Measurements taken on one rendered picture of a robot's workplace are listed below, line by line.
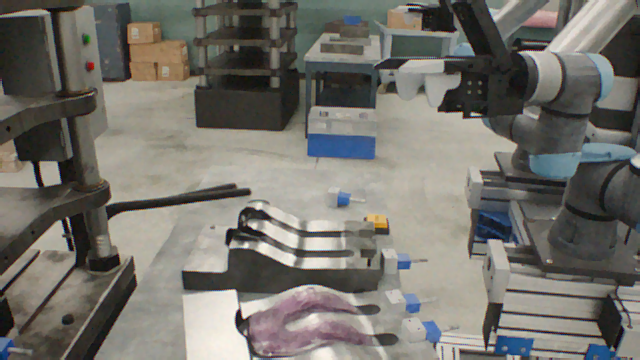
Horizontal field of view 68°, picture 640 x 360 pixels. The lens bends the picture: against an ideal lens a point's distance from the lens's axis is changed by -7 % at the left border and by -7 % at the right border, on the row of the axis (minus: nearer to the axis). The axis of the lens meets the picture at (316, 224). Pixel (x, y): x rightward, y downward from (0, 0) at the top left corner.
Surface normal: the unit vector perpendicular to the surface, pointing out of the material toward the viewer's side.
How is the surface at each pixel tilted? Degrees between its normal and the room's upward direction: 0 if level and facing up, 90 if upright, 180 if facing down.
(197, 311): 0
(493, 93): 82
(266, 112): 90
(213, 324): 0
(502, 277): 90
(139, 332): 0
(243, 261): 90
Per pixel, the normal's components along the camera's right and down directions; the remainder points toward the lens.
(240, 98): -0.11, 0.45
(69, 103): 0.77, 0.31
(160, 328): 0.02, -0.89
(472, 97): 0.28, 0.32
